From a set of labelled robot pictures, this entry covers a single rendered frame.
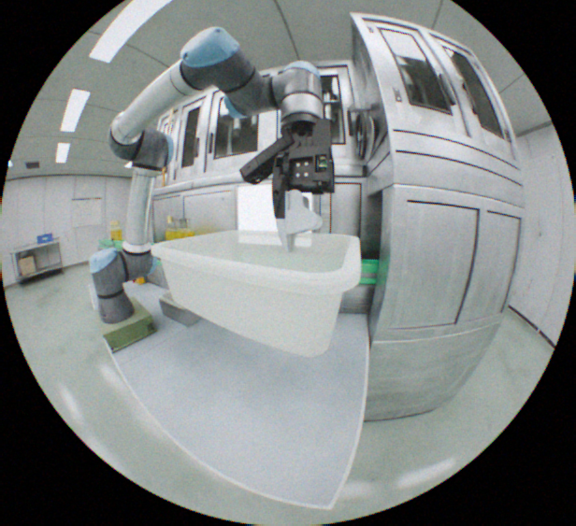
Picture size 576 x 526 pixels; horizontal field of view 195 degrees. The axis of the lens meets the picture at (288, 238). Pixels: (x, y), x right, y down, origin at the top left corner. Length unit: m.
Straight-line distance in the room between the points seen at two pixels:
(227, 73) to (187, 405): 0.64
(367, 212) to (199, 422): 0.94
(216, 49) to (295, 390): 0.64
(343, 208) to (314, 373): 0.69
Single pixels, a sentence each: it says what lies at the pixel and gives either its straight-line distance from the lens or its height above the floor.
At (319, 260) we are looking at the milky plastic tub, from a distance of 0.25.
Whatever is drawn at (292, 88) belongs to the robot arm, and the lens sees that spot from 0.33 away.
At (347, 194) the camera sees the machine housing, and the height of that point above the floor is 1.25.
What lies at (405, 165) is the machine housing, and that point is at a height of 1.29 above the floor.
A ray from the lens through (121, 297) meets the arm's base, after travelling 0.70.
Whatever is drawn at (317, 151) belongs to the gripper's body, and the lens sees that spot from 0.24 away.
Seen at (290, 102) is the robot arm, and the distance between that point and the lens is 0.30.
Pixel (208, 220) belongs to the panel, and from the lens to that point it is 1.08.
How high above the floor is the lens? 1.15
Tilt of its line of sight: 8 degrees down
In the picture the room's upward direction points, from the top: straight up
